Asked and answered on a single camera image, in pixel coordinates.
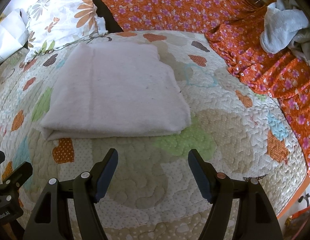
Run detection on orange floral pillow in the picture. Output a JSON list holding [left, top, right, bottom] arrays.
[[101, 0, 257, 33]]

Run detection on pale pink floral cardigan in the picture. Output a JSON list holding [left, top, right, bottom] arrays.
[[40, 42, 191, 140]]

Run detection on white plastic bag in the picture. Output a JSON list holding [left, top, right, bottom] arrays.
[[0, 9, 29, 64]]

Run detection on orange floral bed sheet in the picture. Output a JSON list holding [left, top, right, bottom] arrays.
[[204, 4, 310, 179]]

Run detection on patchwork heart quilt bedspread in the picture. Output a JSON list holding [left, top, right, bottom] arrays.
[[0, 31, 306, 239]]

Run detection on white floral pillow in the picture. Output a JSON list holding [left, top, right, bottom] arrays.
[[24, 0, 108, 63]]

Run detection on grey white crumpled clothes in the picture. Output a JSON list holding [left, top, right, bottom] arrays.
[[260, 0, 310, 66]]

